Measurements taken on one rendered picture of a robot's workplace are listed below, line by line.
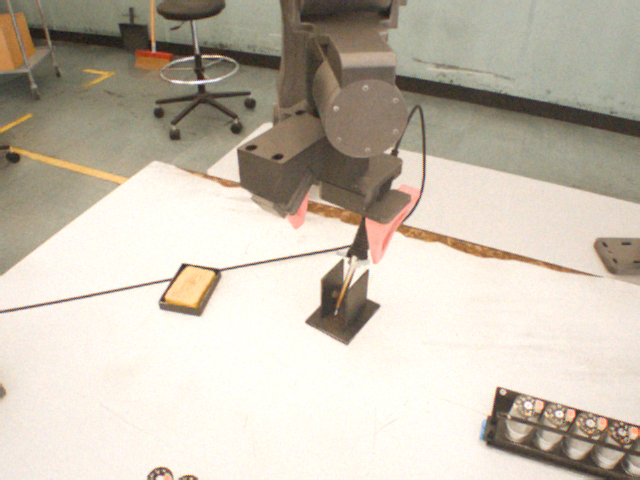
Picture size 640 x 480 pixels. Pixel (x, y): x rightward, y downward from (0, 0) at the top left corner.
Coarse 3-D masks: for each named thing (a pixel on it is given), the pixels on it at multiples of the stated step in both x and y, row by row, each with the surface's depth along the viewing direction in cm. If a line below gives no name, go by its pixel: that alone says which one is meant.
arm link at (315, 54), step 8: (312, 40) 40; (304, 48) 40; (312, 48) 39; (320, 48) 38; (312, 56) 39; (320, 56) 38; (312, 64) 39; (320, 64) 38; (312, 72) 39; (312, 80) 40; (312, 88) 40; (312, 96) 41; (312, 104) 41
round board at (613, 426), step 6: (618, 420) 42; (612, 426) 42; (618, 426) 42; (624, 426) 42; (630, 426) 42; (612, 432) 41; (612, 438) 41; (618, 438) 41; (624, 438) 41; (630, 438) 41; (624, 444) 41; (630, 444) 40
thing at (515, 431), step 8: (512, 408) 45; (528, 408) 44; (520, 416) 43; (504, 424) 47; (512, 424) 45; (520, 424) 44; (504, 432) 46; (512, 432) 45; (520, 432) 45; (528, 432) 45; (512, 440) 46; (520, 440) 45
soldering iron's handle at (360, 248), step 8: (392, 152) 56; (384, 184) 56; (384, 192) 56; (376, 200) 56; (360, 224) 57; (360, 232) 57; (360, 240) 57; (368, 240) 57; (352, 248) 57; (360, 248) 57; (368, 248) 57; (360, 256) 57; (368, 256) 58
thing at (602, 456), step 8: (624, 432) 41; (600, 440) 43; (608, 440) 42; (592, 448) 44; (600, 448) 43; (592, 456) 44; (600, 456) 43; (608, 456) 42; (616, 456) 42; (600, 464) 43; (608, 464) 43
